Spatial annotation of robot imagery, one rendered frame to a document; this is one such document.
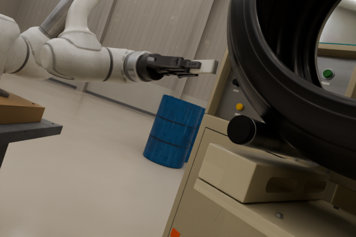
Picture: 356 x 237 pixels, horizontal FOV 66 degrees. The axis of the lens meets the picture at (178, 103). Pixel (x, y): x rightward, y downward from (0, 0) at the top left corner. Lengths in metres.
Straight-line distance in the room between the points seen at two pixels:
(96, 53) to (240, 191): 0.53
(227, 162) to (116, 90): 11.53
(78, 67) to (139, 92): 10.91
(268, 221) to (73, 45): 0.60
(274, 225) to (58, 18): 1.07
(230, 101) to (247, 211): 0.89
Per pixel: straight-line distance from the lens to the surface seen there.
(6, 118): 1.08
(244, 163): 0.40
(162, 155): 3.85
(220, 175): 0.42
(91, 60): 0.76
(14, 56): 1.15
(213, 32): 11.78
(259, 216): 0.40
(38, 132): 1.14
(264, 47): 0.42
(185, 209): 1.28
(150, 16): 12.20
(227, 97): 1.27
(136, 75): 0.76
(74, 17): 0.83
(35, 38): 1.23
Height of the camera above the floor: 0.91
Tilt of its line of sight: level
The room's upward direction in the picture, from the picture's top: 19 degrees clockwise
